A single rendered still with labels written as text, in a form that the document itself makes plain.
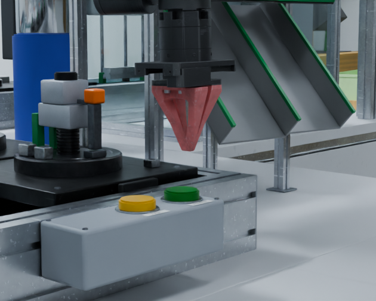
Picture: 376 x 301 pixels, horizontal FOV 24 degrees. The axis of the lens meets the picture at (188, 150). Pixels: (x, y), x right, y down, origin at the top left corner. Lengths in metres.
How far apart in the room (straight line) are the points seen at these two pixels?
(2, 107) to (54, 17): 0.52
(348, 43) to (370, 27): 6.29
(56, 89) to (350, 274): 0.43
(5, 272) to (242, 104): 0.55
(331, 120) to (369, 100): 1.33
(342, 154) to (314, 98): 1.12
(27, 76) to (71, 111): 0.97
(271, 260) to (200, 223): 0.18
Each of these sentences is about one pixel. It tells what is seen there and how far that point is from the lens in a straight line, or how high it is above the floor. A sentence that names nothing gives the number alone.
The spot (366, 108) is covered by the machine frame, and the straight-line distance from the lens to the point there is 2.76.
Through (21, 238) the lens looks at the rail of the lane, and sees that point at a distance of 0.88.
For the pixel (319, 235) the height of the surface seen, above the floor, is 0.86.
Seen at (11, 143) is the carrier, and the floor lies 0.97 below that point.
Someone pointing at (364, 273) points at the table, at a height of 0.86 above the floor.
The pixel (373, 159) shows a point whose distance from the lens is 2.70.
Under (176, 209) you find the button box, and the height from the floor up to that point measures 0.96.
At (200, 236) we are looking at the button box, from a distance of 0.96.
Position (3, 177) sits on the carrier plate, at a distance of 1.09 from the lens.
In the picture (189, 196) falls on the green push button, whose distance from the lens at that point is 0.96.
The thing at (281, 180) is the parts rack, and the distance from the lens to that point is 1.56.
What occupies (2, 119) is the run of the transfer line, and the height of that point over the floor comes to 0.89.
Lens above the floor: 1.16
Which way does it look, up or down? 8 degrees down
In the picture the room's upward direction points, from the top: straight up
